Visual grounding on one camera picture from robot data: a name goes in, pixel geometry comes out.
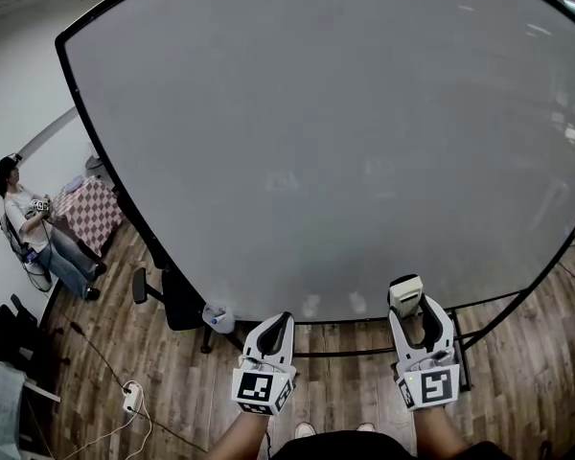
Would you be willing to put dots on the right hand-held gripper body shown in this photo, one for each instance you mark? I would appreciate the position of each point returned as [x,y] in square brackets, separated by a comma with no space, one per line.
[433,385]

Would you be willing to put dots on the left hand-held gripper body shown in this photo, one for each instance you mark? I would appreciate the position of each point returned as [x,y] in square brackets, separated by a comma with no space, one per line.
[255,387]

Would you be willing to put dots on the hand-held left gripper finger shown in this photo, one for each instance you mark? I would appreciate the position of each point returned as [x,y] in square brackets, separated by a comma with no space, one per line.
[254,339]
[290,338]

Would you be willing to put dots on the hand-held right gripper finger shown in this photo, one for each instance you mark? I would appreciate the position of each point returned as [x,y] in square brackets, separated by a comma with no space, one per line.
[444,326]
[400,338]

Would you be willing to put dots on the white whiteboard eraser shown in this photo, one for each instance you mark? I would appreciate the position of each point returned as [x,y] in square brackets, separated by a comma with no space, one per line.
[406,292]

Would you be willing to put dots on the large grey whiteboard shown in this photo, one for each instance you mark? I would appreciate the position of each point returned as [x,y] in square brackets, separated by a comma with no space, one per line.
[316,137]

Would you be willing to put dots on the person's right forearm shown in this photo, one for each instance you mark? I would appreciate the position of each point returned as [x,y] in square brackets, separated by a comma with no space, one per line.
[438,431]

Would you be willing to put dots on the person's left forearm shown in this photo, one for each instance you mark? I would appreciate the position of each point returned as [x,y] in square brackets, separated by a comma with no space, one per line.
[242,436]

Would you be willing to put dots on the clear bag with marker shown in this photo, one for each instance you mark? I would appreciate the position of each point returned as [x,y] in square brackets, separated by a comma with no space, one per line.
[220,318]

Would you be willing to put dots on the person's left white shoe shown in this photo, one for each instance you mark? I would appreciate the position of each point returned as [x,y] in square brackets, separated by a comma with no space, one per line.
[304,430]

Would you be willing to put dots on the person's white shoe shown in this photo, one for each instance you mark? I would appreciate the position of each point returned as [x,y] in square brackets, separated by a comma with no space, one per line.
[365,427]
[304,430]

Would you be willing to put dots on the black office chair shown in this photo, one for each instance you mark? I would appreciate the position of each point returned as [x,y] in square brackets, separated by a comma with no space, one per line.
[182,305]

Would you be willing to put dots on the person's right white shoe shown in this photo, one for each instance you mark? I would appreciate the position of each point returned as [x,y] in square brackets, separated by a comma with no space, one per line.
[365,427]

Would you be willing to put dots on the person's black clothing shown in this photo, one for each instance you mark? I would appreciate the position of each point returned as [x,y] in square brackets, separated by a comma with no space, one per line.
[345,448]

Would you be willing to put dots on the white power strip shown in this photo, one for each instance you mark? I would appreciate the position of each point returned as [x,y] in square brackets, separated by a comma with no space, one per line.
[131,395]

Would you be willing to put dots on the checkered cloth table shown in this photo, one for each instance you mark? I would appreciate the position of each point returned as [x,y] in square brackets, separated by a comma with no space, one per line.
[93,213]

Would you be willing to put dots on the plate on checkered table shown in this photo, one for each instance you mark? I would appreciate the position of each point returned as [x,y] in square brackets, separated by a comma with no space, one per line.
[74,184]

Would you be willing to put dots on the black mesh chair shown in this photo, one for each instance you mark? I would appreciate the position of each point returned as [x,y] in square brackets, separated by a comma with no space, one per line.
[9,338]

